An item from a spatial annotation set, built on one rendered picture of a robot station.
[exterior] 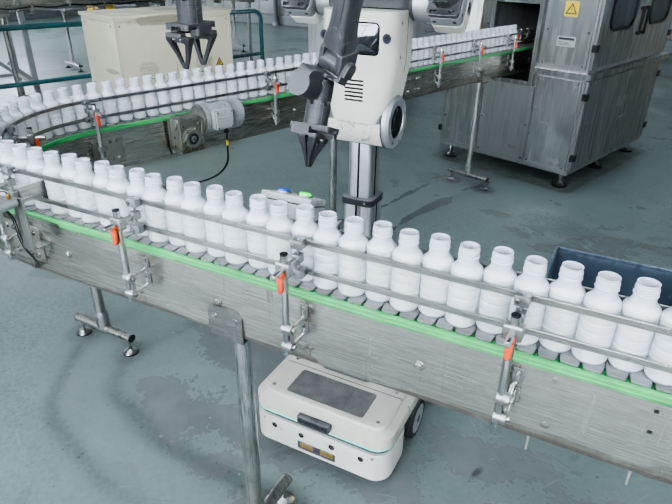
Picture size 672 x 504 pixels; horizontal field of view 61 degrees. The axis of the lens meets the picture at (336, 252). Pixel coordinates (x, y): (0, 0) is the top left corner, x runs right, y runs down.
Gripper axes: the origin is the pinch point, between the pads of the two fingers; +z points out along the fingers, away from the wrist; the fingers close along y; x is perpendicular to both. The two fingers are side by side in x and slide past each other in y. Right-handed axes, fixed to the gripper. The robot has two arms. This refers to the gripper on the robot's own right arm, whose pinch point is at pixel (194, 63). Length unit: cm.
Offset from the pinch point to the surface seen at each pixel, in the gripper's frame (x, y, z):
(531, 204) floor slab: 45, -304, 140
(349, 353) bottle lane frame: 52, 21, 52
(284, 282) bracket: 40, 26, 35
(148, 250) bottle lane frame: -2.2, 20.8, 40.8
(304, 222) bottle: 39.1, 16.5, 25.7
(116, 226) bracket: -4.8, 26.6, 32.6
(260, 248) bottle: 28.4, 17.4, 34.1
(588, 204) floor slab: 83, -325, 140
